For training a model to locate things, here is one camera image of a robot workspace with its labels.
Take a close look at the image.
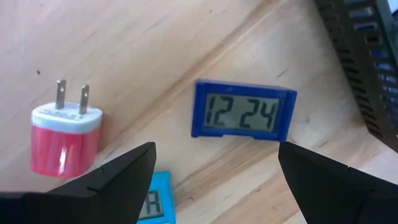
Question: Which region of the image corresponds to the dark blue digital clock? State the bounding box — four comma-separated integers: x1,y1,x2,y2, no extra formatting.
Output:
190,79,298,143

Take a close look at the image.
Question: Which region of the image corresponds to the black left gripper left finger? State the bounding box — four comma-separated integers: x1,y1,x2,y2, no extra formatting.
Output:
0,142,157,224

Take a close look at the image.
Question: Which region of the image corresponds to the teal digital clock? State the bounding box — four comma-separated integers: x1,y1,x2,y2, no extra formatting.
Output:
136,170,177,224

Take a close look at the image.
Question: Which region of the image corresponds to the black slotted plastic basket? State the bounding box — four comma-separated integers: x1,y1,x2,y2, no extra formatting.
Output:
313,0,398,153

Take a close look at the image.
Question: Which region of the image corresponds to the red white USB wall charger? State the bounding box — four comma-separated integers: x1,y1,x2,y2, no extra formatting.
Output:
30,79,103,179

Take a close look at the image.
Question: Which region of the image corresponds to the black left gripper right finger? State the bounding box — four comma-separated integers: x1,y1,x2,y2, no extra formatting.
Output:
278,141,398,224

